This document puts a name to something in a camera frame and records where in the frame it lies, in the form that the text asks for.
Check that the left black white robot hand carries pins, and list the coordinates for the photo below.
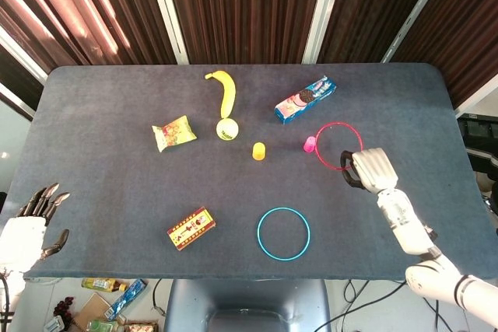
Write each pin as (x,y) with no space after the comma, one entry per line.
(19,242)

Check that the brown pleated curtain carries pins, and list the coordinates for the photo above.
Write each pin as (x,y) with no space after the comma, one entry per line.
(78,9)
(245,9)
(467,25)
(373,5)

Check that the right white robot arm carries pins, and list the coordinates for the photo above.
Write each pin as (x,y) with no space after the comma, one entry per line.
(400,215)

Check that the green drink bottle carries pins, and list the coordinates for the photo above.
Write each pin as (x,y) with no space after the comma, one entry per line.
(102,326)

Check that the blue cookie tube pack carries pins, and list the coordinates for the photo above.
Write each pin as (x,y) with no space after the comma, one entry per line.
(126,299)

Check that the dark blue felt table cover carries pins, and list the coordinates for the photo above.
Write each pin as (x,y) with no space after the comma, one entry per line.
(116,192)

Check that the yellow-green tennis ball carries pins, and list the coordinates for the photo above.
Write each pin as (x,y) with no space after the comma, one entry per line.
(226,129)

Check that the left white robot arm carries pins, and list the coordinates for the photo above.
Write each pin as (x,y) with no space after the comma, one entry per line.
(15,283)

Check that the blue cookie box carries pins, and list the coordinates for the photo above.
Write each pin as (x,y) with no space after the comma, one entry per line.
(303,100)

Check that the red brown snack box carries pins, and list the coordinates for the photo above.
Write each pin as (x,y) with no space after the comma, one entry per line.
(141,327)

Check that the white metal frame post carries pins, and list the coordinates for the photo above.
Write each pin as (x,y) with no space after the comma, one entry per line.
(23,56)
(167,9)
(476,100)
(323,9)
(418,9)

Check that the brown cardboard piece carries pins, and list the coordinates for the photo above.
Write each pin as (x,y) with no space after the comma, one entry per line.
(91,310)

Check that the small blue white pack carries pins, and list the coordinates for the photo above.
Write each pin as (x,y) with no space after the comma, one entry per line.
(54,325)

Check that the small yellow cup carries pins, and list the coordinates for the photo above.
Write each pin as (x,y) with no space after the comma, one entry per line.
(258,152)

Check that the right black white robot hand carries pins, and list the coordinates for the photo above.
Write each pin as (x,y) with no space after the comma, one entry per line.
(375,168)

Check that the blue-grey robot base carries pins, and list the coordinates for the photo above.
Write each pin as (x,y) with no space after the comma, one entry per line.
(249,297)

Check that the yellow banana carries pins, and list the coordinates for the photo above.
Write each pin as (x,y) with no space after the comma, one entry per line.
(227,91)

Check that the yellow snack bag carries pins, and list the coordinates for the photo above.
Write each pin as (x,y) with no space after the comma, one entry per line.
(173,133)

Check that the yellow label drink bottle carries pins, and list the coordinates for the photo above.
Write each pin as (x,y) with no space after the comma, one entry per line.
(101,284)

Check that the dark red grape bunch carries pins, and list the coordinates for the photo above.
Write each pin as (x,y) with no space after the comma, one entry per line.
(64,306)

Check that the red yellow small carton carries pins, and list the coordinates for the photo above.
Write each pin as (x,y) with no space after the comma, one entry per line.
(190,229)

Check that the black equipment rack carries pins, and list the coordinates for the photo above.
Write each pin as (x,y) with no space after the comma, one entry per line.
(478,133)

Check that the small pink cup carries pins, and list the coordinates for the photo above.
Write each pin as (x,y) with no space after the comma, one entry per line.
(309,144)

